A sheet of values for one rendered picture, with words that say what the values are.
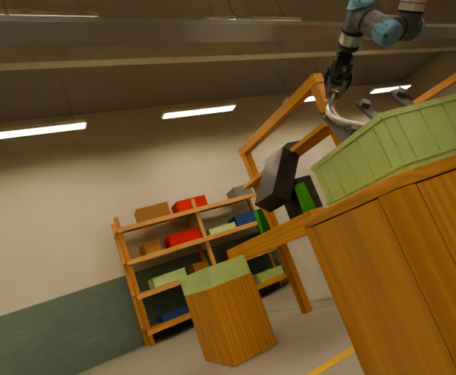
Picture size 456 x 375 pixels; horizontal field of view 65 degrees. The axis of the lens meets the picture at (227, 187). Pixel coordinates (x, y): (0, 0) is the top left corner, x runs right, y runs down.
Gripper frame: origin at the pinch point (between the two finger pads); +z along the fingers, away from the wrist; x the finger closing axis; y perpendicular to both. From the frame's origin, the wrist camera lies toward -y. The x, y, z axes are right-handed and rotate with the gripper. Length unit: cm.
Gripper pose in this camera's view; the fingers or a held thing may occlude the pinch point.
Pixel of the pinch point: (332, 96)
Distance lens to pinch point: 145.6
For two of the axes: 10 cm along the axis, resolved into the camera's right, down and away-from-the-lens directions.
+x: -9.3, -3.0, 2.2
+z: -0.3, 6.5, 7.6
